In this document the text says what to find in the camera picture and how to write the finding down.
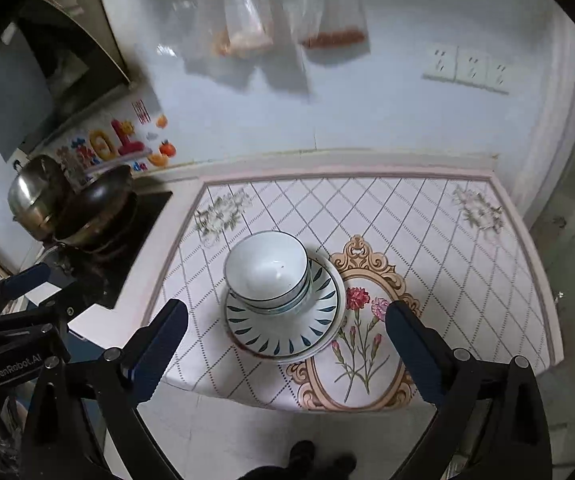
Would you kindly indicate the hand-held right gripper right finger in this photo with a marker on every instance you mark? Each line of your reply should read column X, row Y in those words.
column 417, row 355

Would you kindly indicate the person's black shoe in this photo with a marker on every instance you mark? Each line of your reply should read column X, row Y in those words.
column 301, row 457

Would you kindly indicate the blue leaf pattern plate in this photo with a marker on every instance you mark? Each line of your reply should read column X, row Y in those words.
column 277, row 340

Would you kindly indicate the stainless steel pot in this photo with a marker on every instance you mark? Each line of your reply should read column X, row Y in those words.
column 32, row 200

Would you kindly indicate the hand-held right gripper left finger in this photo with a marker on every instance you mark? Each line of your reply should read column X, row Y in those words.
column 153, row 355

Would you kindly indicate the range hood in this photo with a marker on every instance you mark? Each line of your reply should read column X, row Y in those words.
column 42, row 70

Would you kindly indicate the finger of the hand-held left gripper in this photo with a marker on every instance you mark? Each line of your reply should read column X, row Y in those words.
column 25, row 280
column 67, row 302

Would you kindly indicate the white bowl with blue rim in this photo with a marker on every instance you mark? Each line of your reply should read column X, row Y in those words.
column 267, row 265
column 287, row 308

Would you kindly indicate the black stove top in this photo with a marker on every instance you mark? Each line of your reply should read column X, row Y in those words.
column 137, row 230

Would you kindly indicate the floral printed table mat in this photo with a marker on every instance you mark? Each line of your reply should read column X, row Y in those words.
column 417, row 240

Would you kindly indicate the dark wok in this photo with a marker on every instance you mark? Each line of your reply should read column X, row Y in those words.
column 100, row 205

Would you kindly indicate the white wall socket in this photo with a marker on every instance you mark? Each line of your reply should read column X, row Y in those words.
column 471, row 69
column 440, row 62
column 498, row 76

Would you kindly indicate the clear plastic bag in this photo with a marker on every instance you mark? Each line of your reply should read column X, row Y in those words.
column 245, row 20
column 332, row 15

